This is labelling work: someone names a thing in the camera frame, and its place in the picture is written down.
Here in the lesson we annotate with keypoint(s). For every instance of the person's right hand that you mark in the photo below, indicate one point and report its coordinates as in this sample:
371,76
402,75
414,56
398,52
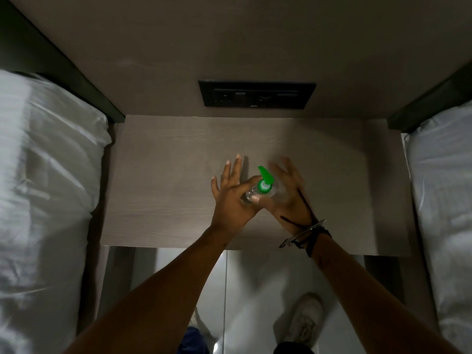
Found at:
291,206

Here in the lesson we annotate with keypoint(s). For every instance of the person's left hand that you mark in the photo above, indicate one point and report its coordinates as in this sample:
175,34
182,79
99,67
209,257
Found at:
228,206

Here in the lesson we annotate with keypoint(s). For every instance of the person's right fingers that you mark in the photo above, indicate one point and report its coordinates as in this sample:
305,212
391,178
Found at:
289,173

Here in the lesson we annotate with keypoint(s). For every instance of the person's left thumb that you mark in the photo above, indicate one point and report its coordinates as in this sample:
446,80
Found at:
253,199

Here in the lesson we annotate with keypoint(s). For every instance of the person's left middle finger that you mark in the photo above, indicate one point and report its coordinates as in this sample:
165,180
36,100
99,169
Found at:
237,167

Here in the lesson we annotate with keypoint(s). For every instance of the person's left little finger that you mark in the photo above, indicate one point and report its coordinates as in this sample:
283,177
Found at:
215,186

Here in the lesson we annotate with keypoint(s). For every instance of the clear bottle with green cap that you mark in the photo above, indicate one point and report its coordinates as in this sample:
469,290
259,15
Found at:
263,187

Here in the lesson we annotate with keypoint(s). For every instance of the person's left forearm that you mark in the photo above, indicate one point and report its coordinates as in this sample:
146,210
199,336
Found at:
162,302

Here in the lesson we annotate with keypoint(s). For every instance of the person's right forearm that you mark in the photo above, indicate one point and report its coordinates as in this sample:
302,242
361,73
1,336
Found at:
365,302

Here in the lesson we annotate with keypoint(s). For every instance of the silver bangle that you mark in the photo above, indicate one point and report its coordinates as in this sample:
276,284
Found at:
308,230

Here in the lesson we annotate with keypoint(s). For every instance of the white shoe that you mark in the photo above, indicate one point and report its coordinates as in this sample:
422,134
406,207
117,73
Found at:
306,320

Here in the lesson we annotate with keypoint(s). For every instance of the dark blue trousers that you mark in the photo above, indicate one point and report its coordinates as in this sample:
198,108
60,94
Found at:
193,342

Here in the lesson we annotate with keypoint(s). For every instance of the dark narrow headboard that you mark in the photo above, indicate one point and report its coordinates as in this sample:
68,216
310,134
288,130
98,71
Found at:
431,105

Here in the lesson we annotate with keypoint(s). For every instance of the white bed with smooth bedding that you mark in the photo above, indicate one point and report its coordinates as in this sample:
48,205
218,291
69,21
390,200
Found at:
444,224

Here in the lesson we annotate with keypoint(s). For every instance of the white bed with rumpled bedding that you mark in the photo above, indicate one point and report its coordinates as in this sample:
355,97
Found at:
44,202

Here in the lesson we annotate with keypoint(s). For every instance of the dark wide headboard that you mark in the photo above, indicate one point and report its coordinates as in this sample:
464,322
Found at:
55,58

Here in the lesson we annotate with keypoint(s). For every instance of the black wall socket panel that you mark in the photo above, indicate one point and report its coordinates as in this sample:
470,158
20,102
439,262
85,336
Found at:
256,95

